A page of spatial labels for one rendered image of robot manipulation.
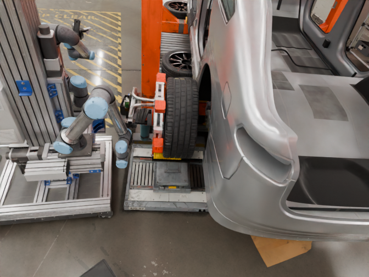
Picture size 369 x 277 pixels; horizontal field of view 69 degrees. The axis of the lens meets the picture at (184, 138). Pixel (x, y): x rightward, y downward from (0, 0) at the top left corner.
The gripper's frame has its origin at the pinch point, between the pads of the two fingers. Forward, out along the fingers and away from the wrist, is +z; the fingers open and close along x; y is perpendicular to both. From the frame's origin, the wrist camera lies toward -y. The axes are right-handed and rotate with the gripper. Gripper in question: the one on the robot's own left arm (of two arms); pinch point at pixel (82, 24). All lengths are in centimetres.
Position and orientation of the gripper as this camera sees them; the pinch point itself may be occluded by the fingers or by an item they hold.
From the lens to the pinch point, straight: 275.3
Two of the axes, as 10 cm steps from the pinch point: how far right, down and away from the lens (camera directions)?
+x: 9.7, 2.3, 1.2
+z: 0.8, -7.0, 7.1
